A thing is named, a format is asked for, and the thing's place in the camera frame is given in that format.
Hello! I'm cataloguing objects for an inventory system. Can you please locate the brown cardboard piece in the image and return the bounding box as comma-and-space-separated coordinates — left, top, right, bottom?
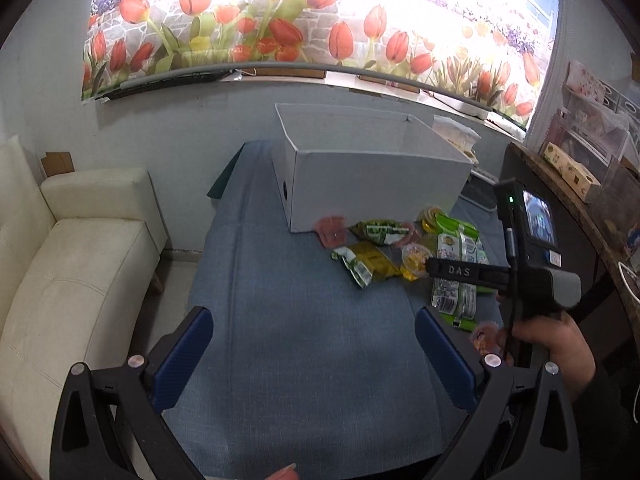
40, 152, 75, 178

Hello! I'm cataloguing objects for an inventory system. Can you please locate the tissue pack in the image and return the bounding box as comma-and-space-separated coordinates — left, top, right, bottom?
432, 115, 482, 153

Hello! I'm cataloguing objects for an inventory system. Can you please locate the pink jelly cup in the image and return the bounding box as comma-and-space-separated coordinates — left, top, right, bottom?
314, 217, 347, 249

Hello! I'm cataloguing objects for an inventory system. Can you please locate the gold jelly cup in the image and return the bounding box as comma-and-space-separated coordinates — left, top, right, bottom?
418, 206, 444, 233

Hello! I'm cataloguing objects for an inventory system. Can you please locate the white cardboard box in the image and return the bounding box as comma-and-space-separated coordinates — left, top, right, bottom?
271, 103, 473, 233

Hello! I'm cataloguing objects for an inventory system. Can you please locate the tulip print window blind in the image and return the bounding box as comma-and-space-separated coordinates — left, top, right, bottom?
81, 0, 560, 127

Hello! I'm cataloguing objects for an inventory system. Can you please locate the person's left hand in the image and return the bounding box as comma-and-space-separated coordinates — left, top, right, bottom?
266, 463, 299, 480

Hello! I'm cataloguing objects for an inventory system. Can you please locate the clear plastic storage box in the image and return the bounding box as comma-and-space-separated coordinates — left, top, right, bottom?
544, 60, 639, 180

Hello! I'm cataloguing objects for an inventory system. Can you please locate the cream leather sofa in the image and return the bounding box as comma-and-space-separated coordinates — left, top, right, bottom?
1, 136, 168, 479

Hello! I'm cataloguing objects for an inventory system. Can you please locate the green seaweed snack bag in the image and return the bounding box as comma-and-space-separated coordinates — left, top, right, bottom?
432, 212, 484, 333

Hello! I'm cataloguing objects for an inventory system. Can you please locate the white cable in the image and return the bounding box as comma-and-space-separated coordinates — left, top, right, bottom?
617, 260, 640, 306

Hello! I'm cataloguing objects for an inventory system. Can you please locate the wooden block toy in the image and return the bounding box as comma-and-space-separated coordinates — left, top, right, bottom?
541, 142, 601, 204

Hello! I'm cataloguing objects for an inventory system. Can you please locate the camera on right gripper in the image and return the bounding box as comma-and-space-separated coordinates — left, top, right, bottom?
522, 190, 562, 268

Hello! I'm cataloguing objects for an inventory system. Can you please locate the orange jelly cup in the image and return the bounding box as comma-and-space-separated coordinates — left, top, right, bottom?
470, 321, 506, 359

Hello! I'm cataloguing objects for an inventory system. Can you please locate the person's right hand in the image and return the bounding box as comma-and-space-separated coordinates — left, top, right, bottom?
512, 312, 597, 400

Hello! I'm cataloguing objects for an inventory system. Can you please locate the yellow green snack packet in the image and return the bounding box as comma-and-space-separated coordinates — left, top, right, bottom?
330, 240, 401, 289

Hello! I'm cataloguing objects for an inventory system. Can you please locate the wooden side shelf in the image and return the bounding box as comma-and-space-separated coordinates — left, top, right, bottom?
500, 142, 639, 361

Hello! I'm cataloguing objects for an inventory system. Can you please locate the yellow jelly cup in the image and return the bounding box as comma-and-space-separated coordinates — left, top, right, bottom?
400, 243, 433, 282

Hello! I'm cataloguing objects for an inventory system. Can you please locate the blue tablecloth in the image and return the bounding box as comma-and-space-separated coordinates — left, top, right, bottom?
165, 141, 464, 479

